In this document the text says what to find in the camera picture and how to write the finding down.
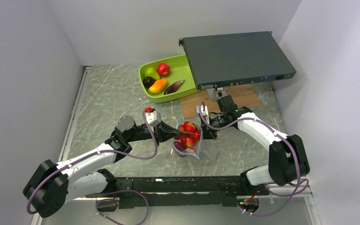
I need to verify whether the dark grey rack device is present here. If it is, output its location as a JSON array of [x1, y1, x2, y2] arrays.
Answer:
[[179, 31, 297, 90]]

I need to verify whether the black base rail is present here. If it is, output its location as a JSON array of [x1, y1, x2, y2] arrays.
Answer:
[[87, 175, 269, 209]]

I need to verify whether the red fake lychee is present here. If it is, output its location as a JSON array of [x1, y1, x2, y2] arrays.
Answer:
[[184, 137, 195, 148], [184, 123, 197, 134]]

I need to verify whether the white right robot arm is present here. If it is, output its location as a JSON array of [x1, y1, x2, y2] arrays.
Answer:
[[197, 96, 310, 195]]

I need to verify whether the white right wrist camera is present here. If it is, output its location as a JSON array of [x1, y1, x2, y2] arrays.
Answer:
[[196, 105, 209, 122]]

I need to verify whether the wooden board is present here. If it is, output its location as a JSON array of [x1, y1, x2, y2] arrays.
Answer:
[[180, 84, 260, 119]]

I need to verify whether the metal stand base plate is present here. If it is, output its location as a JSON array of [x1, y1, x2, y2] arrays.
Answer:
[[207, 87, 227, 102]]

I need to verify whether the clear zip top bag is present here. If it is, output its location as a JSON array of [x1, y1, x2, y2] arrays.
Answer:
[[171, 117, 203, 159]]

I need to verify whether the dark purple fake fruit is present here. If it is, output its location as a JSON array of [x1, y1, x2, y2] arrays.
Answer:
[[142, 76, 156, 89]]

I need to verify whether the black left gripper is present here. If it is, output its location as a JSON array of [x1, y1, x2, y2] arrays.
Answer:
[[126, 120, 180, 146]]

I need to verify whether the magenta fake sweet potato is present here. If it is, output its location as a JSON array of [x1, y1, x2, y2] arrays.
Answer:
[[173, 141, 187, 152]]

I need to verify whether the aluminium frame rail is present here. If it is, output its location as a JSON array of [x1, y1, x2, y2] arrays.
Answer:
[[30, 65, 94, 225]]

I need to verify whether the red fake apple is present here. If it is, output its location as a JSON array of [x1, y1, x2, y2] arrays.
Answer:
[[157, 63, 171, 77]]

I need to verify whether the lime green plastic tub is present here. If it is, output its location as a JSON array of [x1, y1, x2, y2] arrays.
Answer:
[[138, 54, 199, 103]]

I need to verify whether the orange fake fruit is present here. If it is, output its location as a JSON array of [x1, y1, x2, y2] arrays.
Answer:
[[149, 79, 168, 94]]

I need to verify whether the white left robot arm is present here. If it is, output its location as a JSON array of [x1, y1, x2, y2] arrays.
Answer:
[[22, 112, 180, 218]]

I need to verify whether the purple fake eggplant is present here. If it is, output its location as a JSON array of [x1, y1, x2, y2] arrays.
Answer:
[[164, 80, 185, 95]]

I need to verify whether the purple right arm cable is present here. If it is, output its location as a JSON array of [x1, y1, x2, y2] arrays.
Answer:
[[198, 102, 310, 218]]

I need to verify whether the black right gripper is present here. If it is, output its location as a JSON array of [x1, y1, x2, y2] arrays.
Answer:
[[195, 114, 232, 141]]

